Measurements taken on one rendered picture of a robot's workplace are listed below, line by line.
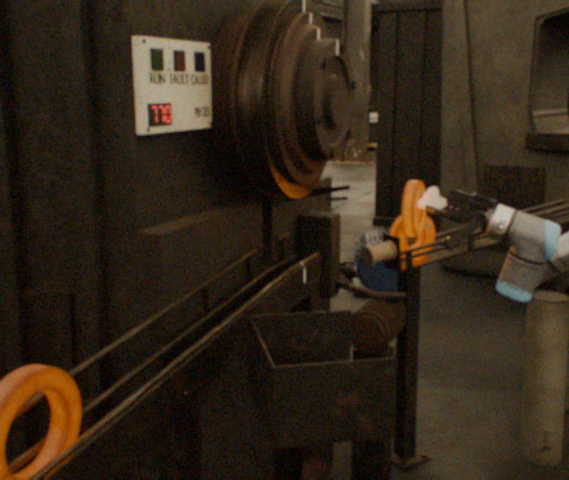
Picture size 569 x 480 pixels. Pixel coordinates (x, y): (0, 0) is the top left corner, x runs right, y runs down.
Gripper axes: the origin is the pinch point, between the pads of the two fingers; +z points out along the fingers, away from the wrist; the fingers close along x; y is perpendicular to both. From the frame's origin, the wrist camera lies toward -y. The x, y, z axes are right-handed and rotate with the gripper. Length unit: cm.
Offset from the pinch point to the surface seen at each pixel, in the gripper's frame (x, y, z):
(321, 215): 7.0, -10.8, 22.2
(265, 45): 48, 31, 32
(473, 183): -243, -31, 17
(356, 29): -821, 26, 309
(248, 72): 49, 25, 33
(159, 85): 69, 20, 42
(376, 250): -5.3, -18.3, 7.2
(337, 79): 29.6, 27.5, 20.6
